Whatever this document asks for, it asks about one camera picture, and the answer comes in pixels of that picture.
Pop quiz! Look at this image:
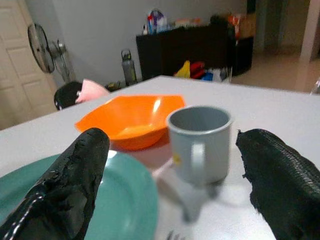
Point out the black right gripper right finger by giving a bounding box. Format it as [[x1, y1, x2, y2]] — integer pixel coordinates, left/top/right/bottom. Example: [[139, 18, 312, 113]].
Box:
[[235, 128, 320, 240]]

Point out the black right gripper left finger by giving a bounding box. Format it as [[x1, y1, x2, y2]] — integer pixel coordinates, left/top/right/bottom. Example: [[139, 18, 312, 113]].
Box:
[[0, 127, 111, 240]]

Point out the teal round plate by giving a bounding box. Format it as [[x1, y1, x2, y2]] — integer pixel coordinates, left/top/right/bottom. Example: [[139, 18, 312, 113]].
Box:
[[0, 150, 159, 240]]

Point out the black chair back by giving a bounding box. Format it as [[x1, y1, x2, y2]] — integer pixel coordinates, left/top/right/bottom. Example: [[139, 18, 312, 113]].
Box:
[[53, 81, 83, 111]]

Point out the orange plastic bowl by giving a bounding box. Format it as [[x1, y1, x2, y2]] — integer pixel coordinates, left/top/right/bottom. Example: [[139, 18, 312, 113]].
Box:
[[74, 94, 186, 152]]

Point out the pink cloth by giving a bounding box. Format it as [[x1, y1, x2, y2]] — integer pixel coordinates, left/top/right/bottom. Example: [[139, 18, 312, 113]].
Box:
[[75, 78, 111, 104]]

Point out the grey water bottle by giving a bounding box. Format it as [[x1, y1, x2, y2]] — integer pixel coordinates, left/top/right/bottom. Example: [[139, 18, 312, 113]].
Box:
[[120, 48, 138, 87]]

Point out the white panelled door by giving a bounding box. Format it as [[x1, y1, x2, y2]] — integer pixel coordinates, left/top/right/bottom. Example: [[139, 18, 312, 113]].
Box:
[[0, 0, 58, 131]]

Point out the blue item on floor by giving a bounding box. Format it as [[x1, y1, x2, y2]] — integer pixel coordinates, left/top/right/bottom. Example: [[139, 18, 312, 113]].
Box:
[[201, 71, 215, 82]]

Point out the black standing fan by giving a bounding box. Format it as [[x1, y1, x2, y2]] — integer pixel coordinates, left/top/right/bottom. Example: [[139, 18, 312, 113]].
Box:
[[27, 23, 73, 83]]

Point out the red bag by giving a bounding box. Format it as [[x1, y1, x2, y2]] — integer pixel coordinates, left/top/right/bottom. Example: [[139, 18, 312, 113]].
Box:
[[189, 61, 206, 79]]

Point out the yellow bag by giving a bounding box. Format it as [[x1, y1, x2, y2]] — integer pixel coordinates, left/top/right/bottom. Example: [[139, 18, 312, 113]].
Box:
[[174, 60, 191, 79]]

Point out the dark wooden sideboard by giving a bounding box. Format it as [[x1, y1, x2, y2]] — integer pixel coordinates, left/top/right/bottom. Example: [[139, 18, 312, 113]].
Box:
[[135, 23, 254, 81]]

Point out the orange snack packet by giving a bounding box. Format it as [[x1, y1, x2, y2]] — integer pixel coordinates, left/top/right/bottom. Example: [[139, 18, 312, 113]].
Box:
[[228, 13, 243, 41]]

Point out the white plastic bag with print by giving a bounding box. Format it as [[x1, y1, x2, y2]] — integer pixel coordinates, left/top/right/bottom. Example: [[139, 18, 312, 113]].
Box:
[[146, 8, 169, 35]]

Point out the grey mug with handle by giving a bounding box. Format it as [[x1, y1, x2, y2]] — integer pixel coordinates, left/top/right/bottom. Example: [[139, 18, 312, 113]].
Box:
[[166, 105, 234, 186]]

